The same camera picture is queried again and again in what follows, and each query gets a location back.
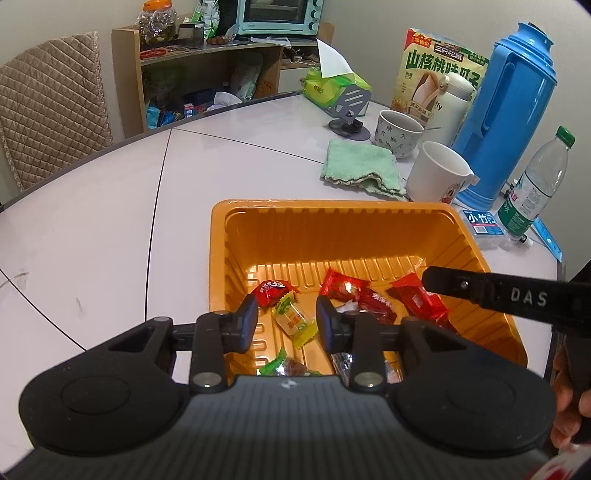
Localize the yellow green candy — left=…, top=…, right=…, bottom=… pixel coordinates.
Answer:
left=271, top=291, right=318, bottom=349

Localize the white mug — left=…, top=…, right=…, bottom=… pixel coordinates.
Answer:
left=406, top=141, right=480, bottom=204

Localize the blue tissue packet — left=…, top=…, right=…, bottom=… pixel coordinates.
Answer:
left=460, top=209, right=505, bottom=250

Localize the grey phone stand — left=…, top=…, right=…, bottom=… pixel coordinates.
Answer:
left=329, top=85, right=370, bottom=141

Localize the beige quilted far chair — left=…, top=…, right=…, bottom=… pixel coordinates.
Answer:
left=1, top=31, right=113, bottom=191

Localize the patterned grey cup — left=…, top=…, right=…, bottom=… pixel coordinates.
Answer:
left=374, top=110, right=424, bottom=159

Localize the glass jar orange lid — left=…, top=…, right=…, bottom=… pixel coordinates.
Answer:
left=134, top=0, right=177, bottom=49

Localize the red crinkled snack packet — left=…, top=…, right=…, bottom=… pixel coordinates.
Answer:
left=356, top=288, right=397, bottom=325

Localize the blue thermos jug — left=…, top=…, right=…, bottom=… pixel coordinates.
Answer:
left=452, top=23, right=557, bottom=211

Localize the green cloth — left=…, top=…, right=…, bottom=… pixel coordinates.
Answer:
left=321, top=139, right=407, bottom=200

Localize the wooden shelf unit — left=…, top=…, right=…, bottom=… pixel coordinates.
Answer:
left=111, top=26, right=318, bottom=138

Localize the clear water bottle green cap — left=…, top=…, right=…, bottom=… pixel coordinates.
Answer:
left=497, top=126, right=575, bottom=242

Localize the orange plastic tray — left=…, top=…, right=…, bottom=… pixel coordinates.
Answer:
left=208, top=200, right=528, bottom=378

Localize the small red candy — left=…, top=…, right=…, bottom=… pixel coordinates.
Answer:
left=252, top=280, right=300, bottom=309

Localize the white thermos flask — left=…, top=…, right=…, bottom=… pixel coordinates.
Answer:
left=423, top=73, right=476, bottom=147

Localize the yellow green snack box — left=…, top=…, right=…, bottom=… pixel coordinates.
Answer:
left=391, top=28, right=489, bottom=125

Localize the person's right hand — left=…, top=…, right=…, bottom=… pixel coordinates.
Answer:
left=550, top=347, right=581, bottom=449

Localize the green tissue pack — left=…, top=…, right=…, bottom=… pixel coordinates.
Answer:
left=303, top=39, right=373, bottom=118

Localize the teal toaster oven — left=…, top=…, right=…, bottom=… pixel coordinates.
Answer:
left=236, top=0, right=325, bottom=36

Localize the red orange candy packet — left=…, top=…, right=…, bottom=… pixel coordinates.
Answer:
left=318, top=268, right=370, bottom=302

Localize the large red snack pouch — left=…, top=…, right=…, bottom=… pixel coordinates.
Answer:
left=388, top=272, right=457, bottom=333

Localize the clear black-print snack packet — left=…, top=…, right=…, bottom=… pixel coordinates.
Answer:
left=328, top=311, right=404, bottom=393

